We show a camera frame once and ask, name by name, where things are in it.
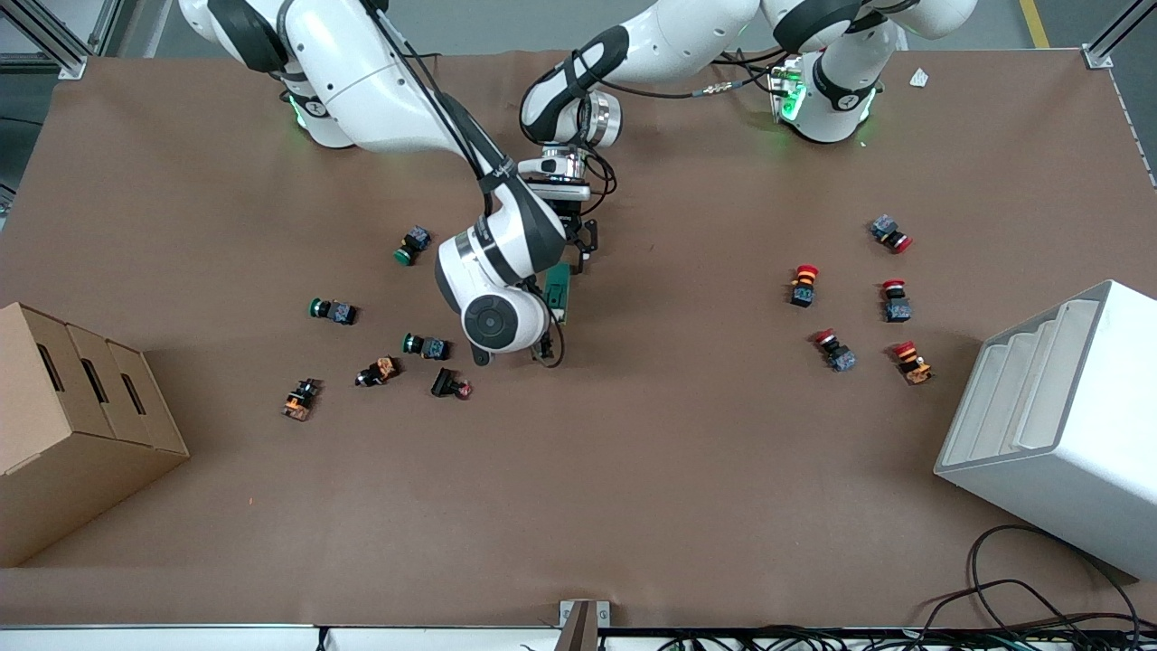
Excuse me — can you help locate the red mushroom button orange base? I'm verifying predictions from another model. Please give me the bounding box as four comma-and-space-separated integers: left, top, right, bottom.
891, 340, 935, 386

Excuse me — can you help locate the black looped floor cable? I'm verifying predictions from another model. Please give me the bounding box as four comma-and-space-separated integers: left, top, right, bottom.
922, 524, 1142, 634

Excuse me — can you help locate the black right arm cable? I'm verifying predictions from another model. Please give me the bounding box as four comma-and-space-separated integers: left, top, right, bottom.
362, 0, 518, 218

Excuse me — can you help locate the black switch red lens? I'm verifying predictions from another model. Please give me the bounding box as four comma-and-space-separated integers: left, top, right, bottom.
430, 366, 474, 401

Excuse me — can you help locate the black orange selector switch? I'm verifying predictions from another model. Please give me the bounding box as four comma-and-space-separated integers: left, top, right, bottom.
281, 378, 322, 422
355, 356, 401, 389

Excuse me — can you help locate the brown cardboard box with slots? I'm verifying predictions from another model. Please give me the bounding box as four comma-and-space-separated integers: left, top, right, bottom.
0, 301, 191, 569

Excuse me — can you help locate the aluminium frame profile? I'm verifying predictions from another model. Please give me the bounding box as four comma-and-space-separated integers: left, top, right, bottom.
1082, 0, 1157, 70
0, 0, 124, 80

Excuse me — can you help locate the grey metal clamp bracket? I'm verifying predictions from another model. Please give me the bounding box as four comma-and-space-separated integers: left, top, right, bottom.
559, 599, 611, 651

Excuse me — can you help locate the black left base cable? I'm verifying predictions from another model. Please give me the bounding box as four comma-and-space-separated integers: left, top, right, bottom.
719, 47, 780, 93

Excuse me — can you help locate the white table edge rail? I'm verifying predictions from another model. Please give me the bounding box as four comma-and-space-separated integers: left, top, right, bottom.
0, 624, 561, 651

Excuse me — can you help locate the brown paper table cover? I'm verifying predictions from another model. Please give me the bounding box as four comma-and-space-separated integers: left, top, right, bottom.
0, 45, 1157, 629

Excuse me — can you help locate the white stepped rack box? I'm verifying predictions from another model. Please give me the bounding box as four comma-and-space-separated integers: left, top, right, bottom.
934, 279, 1157, 581

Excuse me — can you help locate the black cable bundle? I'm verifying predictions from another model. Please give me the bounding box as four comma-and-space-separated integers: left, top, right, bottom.
660, 615, 1157, 651

